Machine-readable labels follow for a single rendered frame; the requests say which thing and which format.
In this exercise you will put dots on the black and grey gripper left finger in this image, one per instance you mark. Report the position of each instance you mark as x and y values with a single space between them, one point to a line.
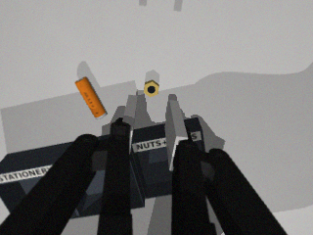
48 206

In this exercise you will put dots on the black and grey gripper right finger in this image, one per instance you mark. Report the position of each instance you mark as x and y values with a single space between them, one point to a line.
237 206

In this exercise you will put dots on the orange aa battery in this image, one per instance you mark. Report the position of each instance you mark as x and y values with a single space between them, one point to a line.
90 97

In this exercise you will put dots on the brass hex nut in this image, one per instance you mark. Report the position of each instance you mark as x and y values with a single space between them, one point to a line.
151 88

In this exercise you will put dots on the dark grey three-compartment bin rack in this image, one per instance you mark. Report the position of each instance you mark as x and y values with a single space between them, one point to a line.
148 159

